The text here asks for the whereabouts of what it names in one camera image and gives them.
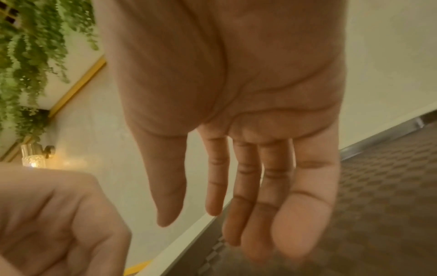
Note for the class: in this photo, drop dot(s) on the person's right hand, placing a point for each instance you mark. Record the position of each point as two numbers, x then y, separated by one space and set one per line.
222 67

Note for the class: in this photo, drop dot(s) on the person's left hand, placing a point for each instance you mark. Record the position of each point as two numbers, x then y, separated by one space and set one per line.
51 223

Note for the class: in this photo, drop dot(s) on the brown plastic tray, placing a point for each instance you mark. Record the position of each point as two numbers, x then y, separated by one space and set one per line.
385 202

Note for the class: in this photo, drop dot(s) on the hanging green plant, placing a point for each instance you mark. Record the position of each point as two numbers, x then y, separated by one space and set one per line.
30 54

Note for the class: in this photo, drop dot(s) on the ceiling vent grille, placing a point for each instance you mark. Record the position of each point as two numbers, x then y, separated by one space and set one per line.
8 13

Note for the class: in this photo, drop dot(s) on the glass wall lamp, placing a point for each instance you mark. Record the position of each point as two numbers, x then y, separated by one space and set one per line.
32 157

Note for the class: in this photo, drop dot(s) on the yellow wall trim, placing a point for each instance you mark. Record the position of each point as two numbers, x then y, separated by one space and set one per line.
82 80

